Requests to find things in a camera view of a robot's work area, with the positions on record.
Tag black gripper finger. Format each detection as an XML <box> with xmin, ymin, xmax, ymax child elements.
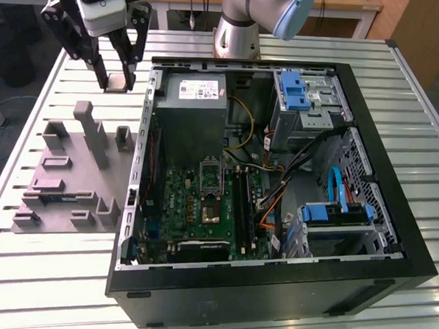
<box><xmin>104</xmin><ymin>0</ymin><xmax>155</xmax><ymax>93</ymax></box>
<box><xmin>37</xmin><ymin>0</ymin><xmax>114</xmax><ymax>91</ymax></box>

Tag silver CPU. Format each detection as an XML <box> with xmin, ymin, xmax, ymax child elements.
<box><xmin>103</xmin><ymin>72</ymin><xmax>131</xmax><ymax>95</ymax></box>

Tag CPU socket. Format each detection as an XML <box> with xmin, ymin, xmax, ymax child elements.
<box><xmin>200</xmin><ymin>202</ymin><xmax>223</xmax><ymax>226</ymax></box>

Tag black chair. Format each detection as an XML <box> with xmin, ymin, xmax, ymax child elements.
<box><xmin>0</xmin><ymin>4</ymin><xmax>44</xmax><ymax>90</ymax></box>

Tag grey power supply unit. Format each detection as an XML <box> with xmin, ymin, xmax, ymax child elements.
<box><xmin>151</xmin><ymin>69</ymin><xmax>232</xmax><ymax>166</ymax></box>

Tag metal socket cover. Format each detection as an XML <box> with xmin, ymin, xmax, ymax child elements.
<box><xmin>196</xmin><ymin>156</ymin><xmax>227</xmax><ymax>202</ymax></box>

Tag grey parts rack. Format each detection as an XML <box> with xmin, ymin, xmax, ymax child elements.
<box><xmin>10</xmin><ymin>96</ymin><xmax>141</xmax><ymax>241</ymax></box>

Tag metal locking lever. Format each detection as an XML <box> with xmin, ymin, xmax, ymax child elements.
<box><xmin>220</xmin><ymin>152</ymin><xmax>229</xmax><ymax>202</ymax></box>

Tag RAM stick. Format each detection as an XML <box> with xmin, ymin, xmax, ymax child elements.
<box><xmin>37</xmin><ymin>191</ymin><xmax>81</xmax><ymax>205</ymax></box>

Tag silver drive cage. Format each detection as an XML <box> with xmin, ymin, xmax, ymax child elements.
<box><xmin>268</xmin><ymin>69</ymin><xmax>357</xmax><ymax>155</ymax></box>

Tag green motherboard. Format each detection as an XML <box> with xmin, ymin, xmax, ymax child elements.
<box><xmin>131</xmin><ymin>156</ymin><xmax>279</xmax><ymax>272</ymax></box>

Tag black RAM slot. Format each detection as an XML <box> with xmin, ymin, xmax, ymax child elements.
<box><xmin>239</xmin><ymin>166</ymin><xmax>263</xmax><ymax>251</ymax></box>
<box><xmin>229</xmin><ymin>166</ymin><xmax>252</xmax><ymax>255</ymax></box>

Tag black graphics card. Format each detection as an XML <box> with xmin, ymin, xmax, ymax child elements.
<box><xmin>165</xmin><ymin>236</ymin><xmax>232</xmax><ymax>266</ymax></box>

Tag hard disk in blue carrier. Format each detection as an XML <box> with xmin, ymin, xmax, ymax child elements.
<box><xmin>299</xmin><ymin>199</ymin><xmax>374</xmax><ymax>229</ymax></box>

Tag black PC case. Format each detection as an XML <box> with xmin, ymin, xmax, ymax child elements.
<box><xmin>102</xmin><ymin>50</ymin><xmax>439</xmax><ymax>329</ymax></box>

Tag wooden cabinet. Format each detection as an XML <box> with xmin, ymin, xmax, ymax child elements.
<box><xmin>387</xmin><ymin>0</ymin><xmax>439</xmax><ymax>92</ymax></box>

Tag silver disk bay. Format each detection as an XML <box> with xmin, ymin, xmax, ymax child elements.
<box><xmin>294</xmin><ymin>203</ymin><xmax>406</xmax><ymax>264</ymax></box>

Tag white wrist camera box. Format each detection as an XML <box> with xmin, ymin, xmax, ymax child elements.
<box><xmin>68</xmin><ymin>0</ymin><xmax>129</xmax><ymax>40</ymax></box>

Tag blue floor cable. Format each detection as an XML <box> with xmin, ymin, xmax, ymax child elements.
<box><xmin>0</xmin><ymin>93</ymin><xmax>38</xmax><ymax>108</ymax></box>

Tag yellow wire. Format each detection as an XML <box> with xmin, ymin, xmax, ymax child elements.
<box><xmin>223</xmin><ymin>96</ymin><xmax>257</xmax><ymax>152</ymax></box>

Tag blue plastic drive bracket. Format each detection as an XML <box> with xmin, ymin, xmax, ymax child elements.
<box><xmin>278</xmin><ymin>71</ymin><xmax>307</xmax><ymax>112</ymax></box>

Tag black cable bundle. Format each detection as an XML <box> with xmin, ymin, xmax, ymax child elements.
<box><xmin>257</xmin><ymin>122</ymin><xmax>346</xmax><ymax>213</ymax></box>

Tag orange wire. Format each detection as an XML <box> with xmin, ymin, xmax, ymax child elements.
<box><xmin>258</xmin><ymin>197</ymin><xmax>279</xmax><ymax>233</ymax></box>

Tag blue flat data wire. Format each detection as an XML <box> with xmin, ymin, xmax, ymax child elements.
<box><xmin>326</xmin><ymin>165</ymin><xmax>352</xmax><ymax>213</ymax></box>

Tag red data wire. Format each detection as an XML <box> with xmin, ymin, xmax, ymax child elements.
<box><xmin>340</xmin><ymin>177</ymin><xmax>357</xmax><ymax>206</ymax></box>

